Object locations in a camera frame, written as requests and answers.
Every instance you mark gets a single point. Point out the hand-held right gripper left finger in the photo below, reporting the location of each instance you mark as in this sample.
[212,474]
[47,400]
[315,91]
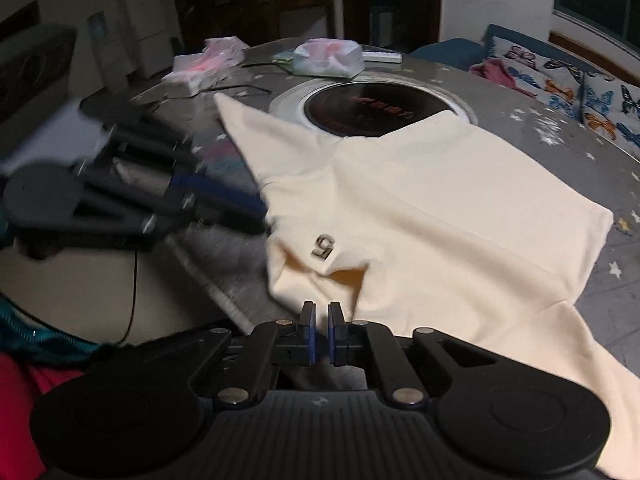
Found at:
[311,335]

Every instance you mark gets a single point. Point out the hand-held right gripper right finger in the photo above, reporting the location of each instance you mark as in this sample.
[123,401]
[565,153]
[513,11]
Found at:
[333,335]

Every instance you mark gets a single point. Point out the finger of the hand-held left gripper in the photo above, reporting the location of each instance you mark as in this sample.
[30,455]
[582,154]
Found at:
[145,205]
[160,152]

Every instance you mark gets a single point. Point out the cream shirt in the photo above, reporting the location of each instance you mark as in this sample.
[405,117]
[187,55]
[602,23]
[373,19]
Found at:
[425,210]

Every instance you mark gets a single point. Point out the small white tissue pack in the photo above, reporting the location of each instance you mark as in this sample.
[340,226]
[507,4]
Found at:
[182,82]

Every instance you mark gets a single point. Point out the pink plastic bag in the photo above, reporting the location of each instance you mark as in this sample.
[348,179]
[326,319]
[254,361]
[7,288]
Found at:
[220,55]

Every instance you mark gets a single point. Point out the pale floor appliance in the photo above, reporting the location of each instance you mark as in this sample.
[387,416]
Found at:
[107,50]

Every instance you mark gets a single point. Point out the white tall appliance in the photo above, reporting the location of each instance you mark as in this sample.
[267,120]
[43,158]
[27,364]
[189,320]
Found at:
[147,30]

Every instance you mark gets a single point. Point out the dark chair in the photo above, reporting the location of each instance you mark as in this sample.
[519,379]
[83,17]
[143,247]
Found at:
[35,70]

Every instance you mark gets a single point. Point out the green flat packet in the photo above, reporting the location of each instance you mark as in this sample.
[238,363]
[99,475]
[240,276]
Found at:
[282,57]

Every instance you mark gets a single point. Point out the white pink tissue pack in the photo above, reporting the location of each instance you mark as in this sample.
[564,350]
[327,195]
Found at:
[327,57]

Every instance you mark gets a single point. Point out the wooden cabinet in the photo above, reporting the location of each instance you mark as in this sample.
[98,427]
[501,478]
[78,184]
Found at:
[300,15]

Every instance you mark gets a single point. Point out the round black induction cooktop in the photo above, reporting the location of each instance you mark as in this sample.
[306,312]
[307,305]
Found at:
[370,107]

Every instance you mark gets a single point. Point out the person's red clothing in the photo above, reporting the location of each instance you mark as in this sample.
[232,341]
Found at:
[25,410]

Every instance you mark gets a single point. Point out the white remote control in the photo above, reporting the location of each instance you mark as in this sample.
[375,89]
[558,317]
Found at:
[382,56]

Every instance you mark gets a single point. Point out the blue sofa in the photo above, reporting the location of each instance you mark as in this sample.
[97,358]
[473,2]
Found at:
[450,47]

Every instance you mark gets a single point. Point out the pink cloth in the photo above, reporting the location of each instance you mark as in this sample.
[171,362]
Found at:
[500,72]

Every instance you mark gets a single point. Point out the butterfly print pillow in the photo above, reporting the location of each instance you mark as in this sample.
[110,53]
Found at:
[612,110]
[545,72]

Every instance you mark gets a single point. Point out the dark wooden door frame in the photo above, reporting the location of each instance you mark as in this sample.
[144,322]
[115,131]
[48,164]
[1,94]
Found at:
[355,0]

